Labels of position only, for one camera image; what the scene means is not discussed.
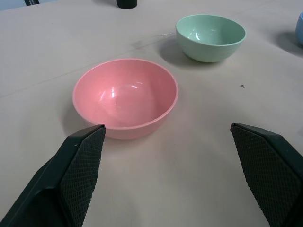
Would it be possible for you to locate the green plastic bowl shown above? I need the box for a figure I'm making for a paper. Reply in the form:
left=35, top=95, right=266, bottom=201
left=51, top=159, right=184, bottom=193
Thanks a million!
left=175, top=14, right=246, bottom=63

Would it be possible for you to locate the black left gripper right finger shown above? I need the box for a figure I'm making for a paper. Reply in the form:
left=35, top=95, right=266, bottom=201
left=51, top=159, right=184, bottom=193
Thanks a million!
left=230, top=122, right=303, bottom=227

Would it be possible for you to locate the black cylindrical object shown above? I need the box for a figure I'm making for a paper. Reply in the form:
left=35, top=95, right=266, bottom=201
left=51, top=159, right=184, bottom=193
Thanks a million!
left=116, top=0, right=138, bottom=9

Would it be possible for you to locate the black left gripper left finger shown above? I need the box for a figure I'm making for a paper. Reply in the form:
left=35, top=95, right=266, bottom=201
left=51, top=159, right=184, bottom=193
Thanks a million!
left=0, top=124, right=106, bottom=227

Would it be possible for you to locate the pink plastic bowl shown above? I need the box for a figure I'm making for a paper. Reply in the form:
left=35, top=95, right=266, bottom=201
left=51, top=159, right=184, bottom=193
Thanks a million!
left=72, top=58, right=179, bottom=140

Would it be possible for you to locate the blue plastic bowl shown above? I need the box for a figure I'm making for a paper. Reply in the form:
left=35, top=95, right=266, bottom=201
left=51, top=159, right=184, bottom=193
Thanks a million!
left=295, top=11, right=303, bottom=47

